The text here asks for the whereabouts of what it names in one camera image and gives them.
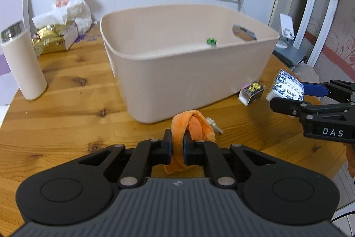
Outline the white plush lamb toy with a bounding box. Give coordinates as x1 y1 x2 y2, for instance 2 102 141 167
32 0 92 35

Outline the green candy bag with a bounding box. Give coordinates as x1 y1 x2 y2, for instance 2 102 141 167
206 38 217 46

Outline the white phone stand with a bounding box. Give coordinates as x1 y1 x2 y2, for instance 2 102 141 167
276 13 296 49

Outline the white thermos bottle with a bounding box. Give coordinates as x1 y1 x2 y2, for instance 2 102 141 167
1 20 47 100

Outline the gold tissue box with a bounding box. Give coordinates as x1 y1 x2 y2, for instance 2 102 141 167
32 22 79 56

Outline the silver metal hair clip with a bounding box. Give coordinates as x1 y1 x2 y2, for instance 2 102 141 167
206 117 224 135

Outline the blue white patterned box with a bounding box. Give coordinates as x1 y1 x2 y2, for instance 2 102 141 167
266 69 304 101

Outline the grey laptop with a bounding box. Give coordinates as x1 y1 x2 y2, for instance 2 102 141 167
272 45 306 67

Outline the beige plastic storage bin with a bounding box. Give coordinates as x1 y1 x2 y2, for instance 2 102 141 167
100 4 279 123

